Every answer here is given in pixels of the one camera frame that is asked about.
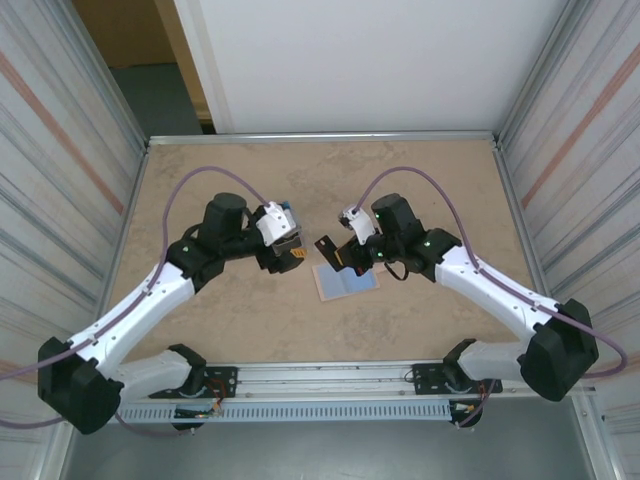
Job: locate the blue card packet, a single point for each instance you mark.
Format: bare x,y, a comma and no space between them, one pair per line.
350,289

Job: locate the black credit card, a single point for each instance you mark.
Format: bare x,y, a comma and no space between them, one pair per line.
327,247

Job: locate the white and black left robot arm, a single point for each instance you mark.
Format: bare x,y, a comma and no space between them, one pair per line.
140,305

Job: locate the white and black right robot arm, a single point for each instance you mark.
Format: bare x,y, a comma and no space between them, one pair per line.
490,290

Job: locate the aluminium table side rail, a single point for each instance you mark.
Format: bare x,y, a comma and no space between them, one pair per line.
130,200
514,200

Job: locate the aluminium frame crossbar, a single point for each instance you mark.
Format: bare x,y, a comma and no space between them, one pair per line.
325,137

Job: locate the aluminium mounting rail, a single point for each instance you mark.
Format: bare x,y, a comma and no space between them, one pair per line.
325,375

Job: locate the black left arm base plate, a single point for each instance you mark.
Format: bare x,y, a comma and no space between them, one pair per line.
227,374

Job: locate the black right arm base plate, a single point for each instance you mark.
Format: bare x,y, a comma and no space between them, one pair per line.
424,374

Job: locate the aluminium frame post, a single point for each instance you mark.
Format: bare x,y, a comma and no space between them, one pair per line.
119,100
540,75

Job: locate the white door frame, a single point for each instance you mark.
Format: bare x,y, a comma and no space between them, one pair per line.
200,50

